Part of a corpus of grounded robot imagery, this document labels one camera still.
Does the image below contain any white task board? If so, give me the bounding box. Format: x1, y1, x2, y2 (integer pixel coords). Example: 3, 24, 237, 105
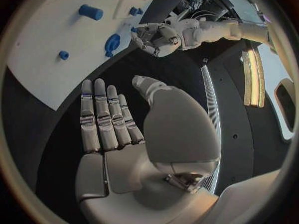
5, 0, 167, 112

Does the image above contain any blue long cylinder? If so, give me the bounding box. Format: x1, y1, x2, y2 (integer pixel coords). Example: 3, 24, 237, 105
78, 3, 104, 21

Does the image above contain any white cable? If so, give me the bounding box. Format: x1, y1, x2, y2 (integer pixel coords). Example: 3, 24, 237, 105
190, 9, 226, 23

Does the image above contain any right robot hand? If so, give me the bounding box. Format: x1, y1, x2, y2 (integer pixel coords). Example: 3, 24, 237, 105
75, 75, 222, 224

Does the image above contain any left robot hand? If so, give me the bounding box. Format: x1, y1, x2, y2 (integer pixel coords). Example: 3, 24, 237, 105
130, 21, 186, 58

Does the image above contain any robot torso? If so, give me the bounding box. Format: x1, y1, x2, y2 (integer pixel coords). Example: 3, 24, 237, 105
200, 39, 299, 195

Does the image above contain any blue plug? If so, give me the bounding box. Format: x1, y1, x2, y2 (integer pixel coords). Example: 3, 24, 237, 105
128, 6, 144, 16

